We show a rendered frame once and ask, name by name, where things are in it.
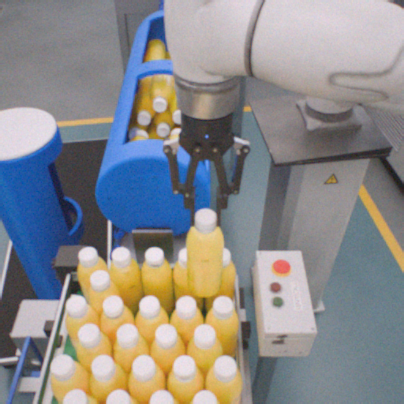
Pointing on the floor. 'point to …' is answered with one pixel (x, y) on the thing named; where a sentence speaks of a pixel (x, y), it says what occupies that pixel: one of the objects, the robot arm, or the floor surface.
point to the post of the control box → (263, 378)
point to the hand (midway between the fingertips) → (205, 207)
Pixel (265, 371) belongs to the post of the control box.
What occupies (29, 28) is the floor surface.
